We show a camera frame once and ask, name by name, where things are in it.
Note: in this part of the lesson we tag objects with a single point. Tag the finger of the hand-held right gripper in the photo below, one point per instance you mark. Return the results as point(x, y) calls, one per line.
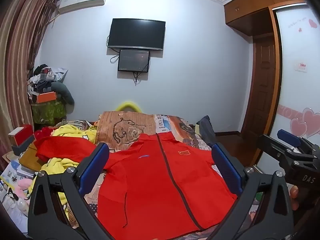
point(288, 137)
point(277, 150)

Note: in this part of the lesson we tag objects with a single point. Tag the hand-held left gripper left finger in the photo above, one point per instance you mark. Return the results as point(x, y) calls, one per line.
point(98, 160)

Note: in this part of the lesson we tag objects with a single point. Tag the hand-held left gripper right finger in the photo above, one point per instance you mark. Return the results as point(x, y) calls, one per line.
point(225, 165)

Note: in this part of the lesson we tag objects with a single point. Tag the red zip jacket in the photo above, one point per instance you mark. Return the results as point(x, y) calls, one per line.
point(150, 180)

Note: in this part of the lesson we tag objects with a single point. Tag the person's right hand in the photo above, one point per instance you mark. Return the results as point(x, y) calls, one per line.
point(294, 195)

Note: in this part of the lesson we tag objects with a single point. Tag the yellow cartoon print garment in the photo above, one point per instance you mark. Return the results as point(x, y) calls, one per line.
point(72, 132)

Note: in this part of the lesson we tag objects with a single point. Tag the navy blue cloth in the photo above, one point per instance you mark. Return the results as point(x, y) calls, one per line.
point(206, 130)

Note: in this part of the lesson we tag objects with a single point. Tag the printed patchwork blanket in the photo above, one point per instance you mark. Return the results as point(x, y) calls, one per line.
point(125, 130)

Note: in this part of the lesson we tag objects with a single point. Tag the pale yellow cloth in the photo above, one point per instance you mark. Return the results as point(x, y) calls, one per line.
point(197, 130)

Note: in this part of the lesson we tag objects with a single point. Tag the wooden wardrobe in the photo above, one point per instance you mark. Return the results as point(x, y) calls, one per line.
point(297, 92)

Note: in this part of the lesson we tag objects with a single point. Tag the brown wooden door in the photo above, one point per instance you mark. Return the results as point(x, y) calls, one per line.
point(262, 92)

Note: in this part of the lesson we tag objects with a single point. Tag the red fluffy cloth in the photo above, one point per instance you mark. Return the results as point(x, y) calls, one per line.
point(46, 132)

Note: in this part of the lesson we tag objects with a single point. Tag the wooden nightstand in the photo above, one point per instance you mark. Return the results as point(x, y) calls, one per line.
point(30, 158)

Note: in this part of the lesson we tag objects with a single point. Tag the green patterned cloth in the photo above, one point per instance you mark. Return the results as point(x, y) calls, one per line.
point(48, 112)

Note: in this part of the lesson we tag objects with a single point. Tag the pink plush toy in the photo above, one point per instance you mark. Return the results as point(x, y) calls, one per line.
point(25, 183)

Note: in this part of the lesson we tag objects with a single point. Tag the grey long pillow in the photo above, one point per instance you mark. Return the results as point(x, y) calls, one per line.
point(62, 90)

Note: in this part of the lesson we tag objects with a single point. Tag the red and white box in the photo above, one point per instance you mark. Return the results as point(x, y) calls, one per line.
point(22, 133)

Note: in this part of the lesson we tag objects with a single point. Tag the orange box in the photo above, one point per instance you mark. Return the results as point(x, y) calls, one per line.
point(46, 97)

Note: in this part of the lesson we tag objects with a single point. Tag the pile of magazines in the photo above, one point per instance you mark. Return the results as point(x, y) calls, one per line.
point(12, 175)

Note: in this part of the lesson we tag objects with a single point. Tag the pile of clutter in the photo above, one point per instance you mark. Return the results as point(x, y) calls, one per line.
point(41, 78)

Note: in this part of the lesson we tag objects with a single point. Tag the wooden overhead cabinet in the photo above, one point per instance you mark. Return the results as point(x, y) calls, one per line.
point(250, 12)

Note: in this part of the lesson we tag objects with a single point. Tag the striped brown curtain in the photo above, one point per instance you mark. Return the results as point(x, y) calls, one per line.
point(20, 55)

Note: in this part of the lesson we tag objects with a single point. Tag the white air conditioner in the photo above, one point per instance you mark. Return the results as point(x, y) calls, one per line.
point(82, 1)

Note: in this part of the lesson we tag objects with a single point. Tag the white wall label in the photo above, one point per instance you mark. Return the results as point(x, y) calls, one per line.
point(300, 66)

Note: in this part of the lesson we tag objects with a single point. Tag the small black wall monitor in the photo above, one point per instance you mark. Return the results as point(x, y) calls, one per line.
point(133, 60)

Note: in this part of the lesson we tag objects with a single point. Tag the large black wall television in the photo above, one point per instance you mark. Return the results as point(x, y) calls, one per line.
point(136, 33)

